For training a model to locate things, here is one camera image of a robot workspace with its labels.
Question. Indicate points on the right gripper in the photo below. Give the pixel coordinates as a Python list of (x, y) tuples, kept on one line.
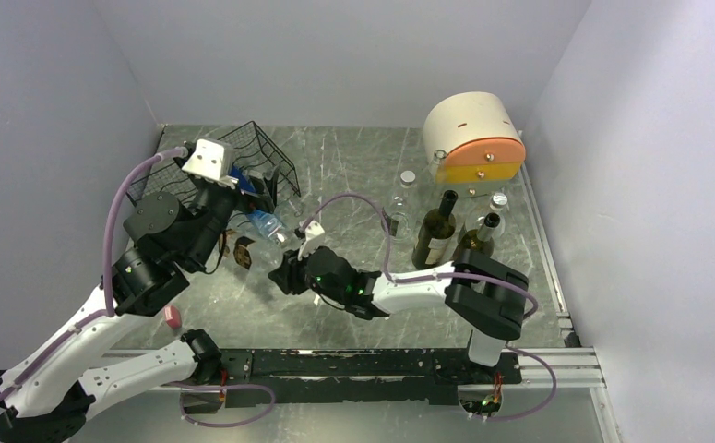
[(288, 275)]

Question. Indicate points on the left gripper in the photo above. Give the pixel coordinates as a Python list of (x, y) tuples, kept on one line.
[(265, 198)]

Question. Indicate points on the small clear glass bottle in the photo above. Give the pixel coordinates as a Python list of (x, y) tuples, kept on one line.
[(294, 208)]

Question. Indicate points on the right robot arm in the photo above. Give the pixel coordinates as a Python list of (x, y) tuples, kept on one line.
[(489, 295)]

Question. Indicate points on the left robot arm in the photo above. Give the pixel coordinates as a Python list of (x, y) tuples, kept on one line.
[(50, 395)]

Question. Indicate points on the dark green wine bottle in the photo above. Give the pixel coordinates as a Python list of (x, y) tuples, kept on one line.
[(437, 229)]

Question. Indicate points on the tall clear empty bottle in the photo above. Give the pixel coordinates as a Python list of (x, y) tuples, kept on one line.
[(437, 166)]

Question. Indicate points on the clear bottle silver cap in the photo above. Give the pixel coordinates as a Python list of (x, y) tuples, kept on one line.
[(497, 204)]

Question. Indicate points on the olive green wine bottle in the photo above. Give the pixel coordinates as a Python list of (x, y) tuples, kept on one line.
[(481, 237)]

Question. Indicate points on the pink eraser block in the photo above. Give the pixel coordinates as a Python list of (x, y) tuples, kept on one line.
[(172, 317)]

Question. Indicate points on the round clear flask silver cap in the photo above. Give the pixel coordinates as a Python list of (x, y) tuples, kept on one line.
[(401, 208)]

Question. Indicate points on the cream round bread box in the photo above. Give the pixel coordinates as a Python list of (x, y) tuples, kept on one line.
[(483, 146)]

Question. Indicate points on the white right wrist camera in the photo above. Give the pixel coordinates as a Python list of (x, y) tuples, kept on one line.
[(312, 236)]

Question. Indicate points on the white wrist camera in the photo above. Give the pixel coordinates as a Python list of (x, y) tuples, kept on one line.
[(212, 160), (312, 236)]

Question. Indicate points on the black wire wine rack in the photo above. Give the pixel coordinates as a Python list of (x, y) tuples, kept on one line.
[(259, 164)]

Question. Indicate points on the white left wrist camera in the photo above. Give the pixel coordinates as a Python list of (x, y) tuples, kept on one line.
[(212, 160)]

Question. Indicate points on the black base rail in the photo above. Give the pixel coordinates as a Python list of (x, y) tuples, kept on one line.
[(249, 377)]

